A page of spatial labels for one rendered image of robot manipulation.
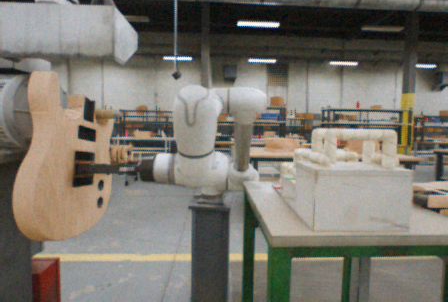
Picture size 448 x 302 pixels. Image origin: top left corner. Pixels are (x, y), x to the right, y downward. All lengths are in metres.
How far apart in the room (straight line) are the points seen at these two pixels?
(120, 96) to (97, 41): 12.17
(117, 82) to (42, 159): 12.46
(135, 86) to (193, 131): 12.16
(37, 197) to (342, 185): 0.73
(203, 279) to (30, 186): 1.31
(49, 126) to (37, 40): 0.25
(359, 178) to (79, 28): 0.85
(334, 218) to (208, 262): 1.10
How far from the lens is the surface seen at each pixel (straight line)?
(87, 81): 13.72
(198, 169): 0.58
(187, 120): 0.51
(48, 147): 0.63
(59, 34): 0.76
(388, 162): 0.75
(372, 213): 0.74
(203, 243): 1.58
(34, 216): 0.62
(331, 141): 0.65
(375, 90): 14.93
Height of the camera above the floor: 1.21
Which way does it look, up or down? 3 degrees down
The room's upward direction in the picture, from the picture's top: 1 degrees clockwise
